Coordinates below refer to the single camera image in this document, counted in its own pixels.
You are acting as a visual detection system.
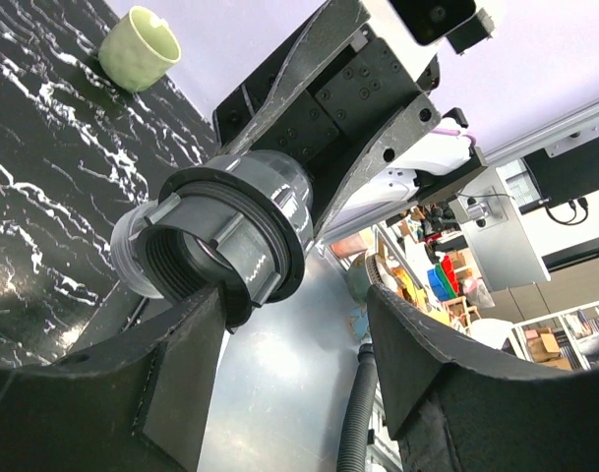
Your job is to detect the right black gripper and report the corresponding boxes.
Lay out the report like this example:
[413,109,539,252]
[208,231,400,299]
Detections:
[220,0,441,236]

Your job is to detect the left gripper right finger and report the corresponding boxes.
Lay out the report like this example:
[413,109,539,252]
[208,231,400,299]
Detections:
[367,285,599,471]

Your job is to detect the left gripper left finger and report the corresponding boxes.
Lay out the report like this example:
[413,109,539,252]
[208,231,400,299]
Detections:
[0,286,226,471]

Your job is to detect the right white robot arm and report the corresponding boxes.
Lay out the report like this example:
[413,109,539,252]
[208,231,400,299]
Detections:
[212,1,494,239]

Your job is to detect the light green ceramic mug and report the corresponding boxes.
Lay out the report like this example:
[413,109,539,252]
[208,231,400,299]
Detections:
[98,6,182,93]

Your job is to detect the black marble patterned mat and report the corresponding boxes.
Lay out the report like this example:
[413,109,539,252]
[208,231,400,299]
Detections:
[0,1,215,368]

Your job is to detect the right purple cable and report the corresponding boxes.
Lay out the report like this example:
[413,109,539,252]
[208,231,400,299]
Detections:
[434,125,477,148]

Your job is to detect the grey corrugated vacuum hose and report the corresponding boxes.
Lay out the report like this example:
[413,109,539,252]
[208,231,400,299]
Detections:
[336,342,379,472]

